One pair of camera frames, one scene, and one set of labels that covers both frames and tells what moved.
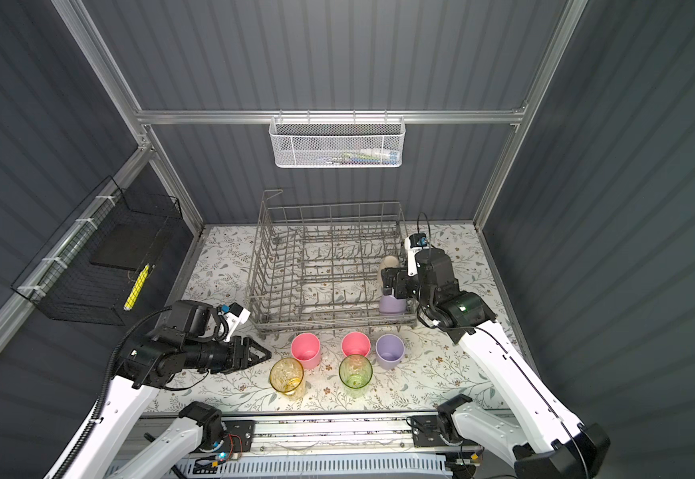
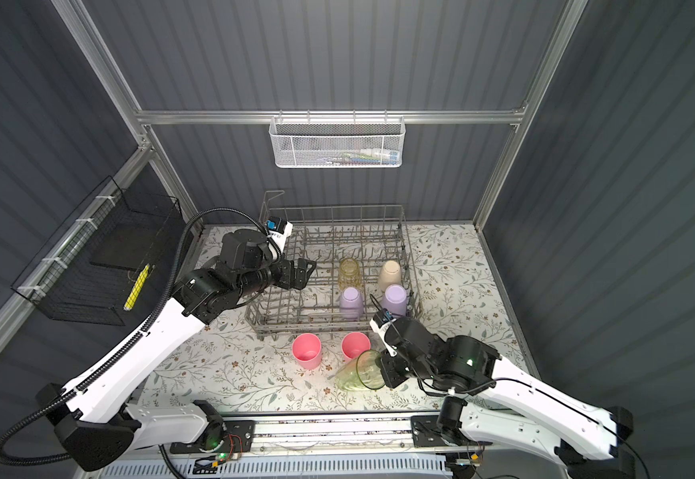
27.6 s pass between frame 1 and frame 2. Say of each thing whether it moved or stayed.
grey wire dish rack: stayed
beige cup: stayed
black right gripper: moved
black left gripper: moved
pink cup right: stayed
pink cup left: stayed
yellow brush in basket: stayed
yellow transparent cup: moved
